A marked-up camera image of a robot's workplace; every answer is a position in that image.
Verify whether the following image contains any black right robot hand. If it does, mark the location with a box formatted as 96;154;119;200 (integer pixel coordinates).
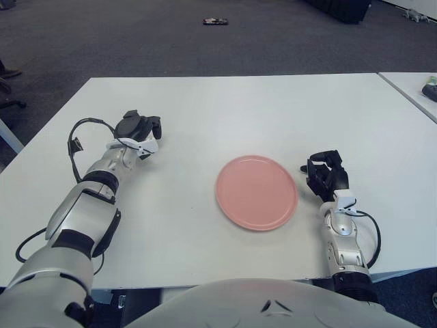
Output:
299;149;350;202

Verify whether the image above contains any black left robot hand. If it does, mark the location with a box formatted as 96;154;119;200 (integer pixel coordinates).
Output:
114;109;163;141

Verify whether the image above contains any pink round plate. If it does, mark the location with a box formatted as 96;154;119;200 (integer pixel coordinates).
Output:
214;154;300;232

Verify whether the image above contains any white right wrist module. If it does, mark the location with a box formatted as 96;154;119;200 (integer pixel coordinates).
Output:
333;191;358;215

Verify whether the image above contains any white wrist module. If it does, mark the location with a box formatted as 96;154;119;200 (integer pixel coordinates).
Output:
136;138;160;160
333;191;358;215

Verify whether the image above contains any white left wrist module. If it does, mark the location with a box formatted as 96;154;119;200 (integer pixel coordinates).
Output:
136;138;160;160

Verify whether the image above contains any black office chair base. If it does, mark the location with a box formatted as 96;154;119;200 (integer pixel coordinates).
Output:
0;98;27;110

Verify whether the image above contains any white table leg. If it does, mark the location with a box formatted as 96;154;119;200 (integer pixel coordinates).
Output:
0;118;25;154

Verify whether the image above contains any dark grey handheld controller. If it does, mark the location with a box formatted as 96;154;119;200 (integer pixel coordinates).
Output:
421;83;437;103

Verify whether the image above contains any person in black trousers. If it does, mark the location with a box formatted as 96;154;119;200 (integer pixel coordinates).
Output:
0;59;23;93

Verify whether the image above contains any grey white robot torso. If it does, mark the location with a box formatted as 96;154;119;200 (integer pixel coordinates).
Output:
122;278;421;328

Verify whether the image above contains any large black box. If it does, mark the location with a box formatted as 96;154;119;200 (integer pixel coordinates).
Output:
303;0;373;25

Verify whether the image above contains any small grey toy figure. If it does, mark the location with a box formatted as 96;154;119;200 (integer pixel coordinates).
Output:
402;9;429;22

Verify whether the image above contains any black looped left wrist cable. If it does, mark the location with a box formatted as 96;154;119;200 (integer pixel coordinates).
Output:
67;118;144;185

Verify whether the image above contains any black looped wrist cable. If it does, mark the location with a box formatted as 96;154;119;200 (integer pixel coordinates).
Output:
67;118;144;185
354;210;382;269

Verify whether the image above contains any black looped right wrist cable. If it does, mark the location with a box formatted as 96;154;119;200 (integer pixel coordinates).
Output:
354;210;382;269

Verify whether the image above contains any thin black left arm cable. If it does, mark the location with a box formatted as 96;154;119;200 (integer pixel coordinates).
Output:
16;228;105;276

